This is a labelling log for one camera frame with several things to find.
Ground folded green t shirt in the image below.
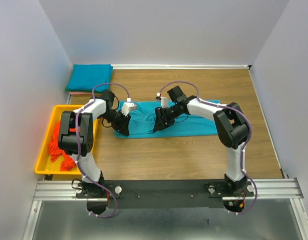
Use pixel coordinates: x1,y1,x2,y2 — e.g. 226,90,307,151
65,85,104,95

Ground teal t shirt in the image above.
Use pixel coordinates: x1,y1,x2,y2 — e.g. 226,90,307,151
114,101,217,139
65,64,113,92

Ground folded pink t shirt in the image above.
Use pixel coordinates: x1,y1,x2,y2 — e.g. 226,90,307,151
69,91,102,95

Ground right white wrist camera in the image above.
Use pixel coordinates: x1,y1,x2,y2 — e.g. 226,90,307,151
156,92,169,109

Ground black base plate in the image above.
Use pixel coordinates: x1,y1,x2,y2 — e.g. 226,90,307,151
72,179,254,215

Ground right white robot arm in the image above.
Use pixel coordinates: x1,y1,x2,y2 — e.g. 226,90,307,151
153,85,251,196

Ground folded teal t shirt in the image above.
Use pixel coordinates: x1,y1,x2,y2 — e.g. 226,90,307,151
65,64,113,92

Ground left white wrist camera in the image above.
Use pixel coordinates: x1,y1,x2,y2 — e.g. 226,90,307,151
121,97,137,117

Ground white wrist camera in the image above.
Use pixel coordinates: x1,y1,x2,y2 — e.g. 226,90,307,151
156,92,169,109
121,97,137,117

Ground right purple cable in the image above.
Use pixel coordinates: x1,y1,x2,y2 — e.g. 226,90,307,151
159,80,258,216

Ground yellow plastic bin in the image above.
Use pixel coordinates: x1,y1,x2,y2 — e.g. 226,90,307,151
34,104,99,175

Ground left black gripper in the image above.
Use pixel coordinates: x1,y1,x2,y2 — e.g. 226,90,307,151
100,109,132,137

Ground purple cable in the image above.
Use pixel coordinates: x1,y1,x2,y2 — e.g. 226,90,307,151
159,80,258,216
75,82,132,219

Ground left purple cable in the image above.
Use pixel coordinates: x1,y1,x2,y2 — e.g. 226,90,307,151
75,82,132,219

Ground orange t shirt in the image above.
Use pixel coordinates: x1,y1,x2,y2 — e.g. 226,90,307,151
48,121,76,172

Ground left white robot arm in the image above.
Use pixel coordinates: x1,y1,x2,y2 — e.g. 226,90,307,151
58,90,136,198

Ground aluminium frame rail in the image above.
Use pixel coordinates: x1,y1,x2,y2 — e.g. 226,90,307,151
23,178,308,240

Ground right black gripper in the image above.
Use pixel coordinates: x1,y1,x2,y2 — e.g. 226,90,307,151
152,104,180,133

